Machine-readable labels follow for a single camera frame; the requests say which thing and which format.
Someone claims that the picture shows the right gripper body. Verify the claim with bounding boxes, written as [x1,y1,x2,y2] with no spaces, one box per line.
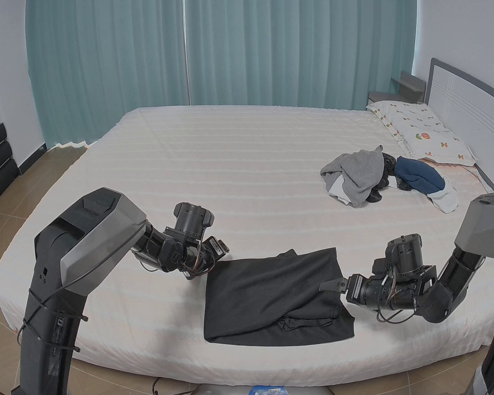
[345,273,390,310]

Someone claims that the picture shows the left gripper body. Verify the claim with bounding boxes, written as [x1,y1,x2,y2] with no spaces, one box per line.
[201,236,231,269]

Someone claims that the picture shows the black garment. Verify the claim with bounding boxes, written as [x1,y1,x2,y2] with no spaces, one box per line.
[204,246,356,347]

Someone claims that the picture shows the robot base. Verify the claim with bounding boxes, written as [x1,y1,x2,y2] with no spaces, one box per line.
[191,382,301,395]

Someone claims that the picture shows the bed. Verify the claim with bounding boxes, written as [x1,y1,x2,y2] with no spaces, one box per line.
[0,58,494,386]

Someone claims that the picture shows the pile of clothes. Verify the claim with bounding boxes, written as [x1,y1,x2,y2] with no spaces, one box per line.
[320,144,459,215]

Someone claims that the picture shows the white printed pillow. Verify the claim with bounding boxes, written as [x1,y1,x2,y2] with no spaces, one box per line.
[366,100,478,167]

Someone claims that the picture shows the grey bedside table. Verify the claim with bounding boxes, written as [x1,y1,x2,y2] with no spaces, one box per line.
[368,70,427,106]

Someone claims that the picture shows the blue-green curtain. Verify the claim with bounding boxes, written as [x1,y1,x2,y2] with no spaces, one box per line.
[25,0,189,149]
[184,0,419,112]

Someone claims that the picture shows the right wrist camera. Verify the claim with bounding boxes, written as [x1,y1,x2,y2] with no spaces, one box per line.
[372,257,392,280]

